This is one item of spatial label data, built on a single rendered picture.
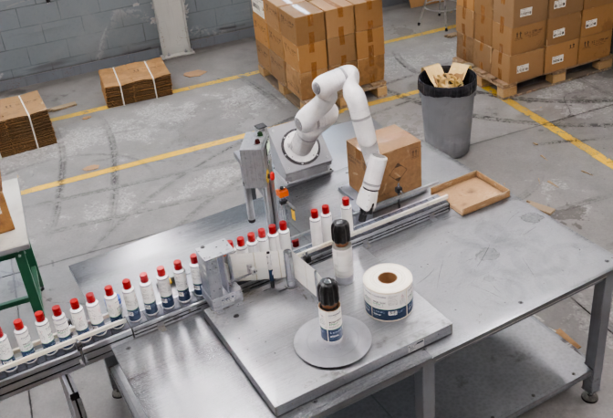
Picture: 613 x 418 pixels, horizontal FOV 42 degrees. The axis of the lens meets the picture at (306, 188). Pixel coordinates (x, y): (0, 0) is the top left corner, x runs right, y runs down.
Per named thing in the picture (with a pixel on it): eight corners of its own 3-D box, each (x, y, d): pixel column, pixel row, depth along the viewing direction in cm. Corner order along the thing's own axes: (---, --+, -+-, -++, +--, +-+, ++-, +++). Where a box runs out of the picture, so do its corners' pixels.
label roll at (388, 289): (387, 285, 340) (386, 256, 333) (422, 304, 327) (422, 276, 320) (354, 307, 329) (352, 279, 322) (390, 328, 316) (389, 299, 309)
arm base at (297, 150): (286, 163, 429) (294, 150, 412) (281, 131, 435) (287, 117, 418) (320, 161, 434) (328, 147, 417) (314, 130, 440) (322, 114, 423)
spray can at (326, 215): (327, 247, 368) (323, 210, 358) (320, 242, 373) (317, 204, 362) (336, 243, 370) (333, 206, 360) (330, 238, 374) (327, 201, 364)
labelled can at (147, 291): (148, 318, 335) (139, 279, 325) (144, 311, 339) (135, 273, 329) (160, 313, 337) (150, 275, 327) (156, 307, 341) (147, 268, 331)
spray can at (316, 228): (316, 252, 366) (312, 214, 356) (310, 246, 370) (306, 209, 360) (325, 247, 368) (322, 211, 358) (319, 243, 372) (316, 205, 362)
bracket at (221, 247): (204, 263, 322) (204, 260, 321) (194, 250, 330) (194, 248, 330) (234, 251, 327) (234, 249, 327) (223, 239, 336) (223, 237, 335)
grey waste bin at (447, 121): (437, 168, 600) (437, 92, 568) (410, 145, 635) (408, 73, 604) (485, 153, 611) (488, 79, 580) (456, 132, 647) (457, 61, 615)
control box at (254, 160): (244, 189, 341) (238, 150, 331) (251, 169, 355) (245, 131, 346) (267, 188, 339) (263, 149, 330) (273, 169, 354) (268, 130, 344)
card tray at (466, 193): (462, 215, 390) (462, 209, 388) (431, 193, 410) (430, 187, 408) (509, 196, 401) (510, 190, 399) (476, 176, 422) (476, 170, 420)
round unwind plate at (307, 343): (318, 381, 295) (317, 378, 294) (280, 335, 318) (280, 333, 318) (387, 348, 306) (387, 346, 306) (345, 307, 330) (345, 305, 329)
